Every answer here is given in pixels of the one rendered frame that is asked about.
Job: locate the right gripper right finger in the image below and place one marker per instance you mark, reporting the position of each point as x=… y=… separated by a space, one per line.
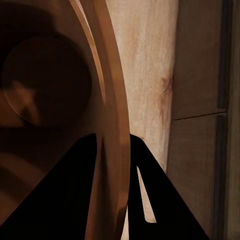
x=174 y=219

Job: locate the cabinet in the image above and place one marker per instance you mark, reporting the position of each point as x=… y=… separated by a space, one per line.
x=204 y=144

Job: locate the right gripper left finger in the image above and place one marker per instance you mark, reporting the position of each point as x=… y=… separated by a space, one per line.
x=57 y=208

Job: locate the trash can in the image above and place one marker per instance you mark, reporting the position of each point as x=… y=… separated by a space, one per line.
x=62 y=79

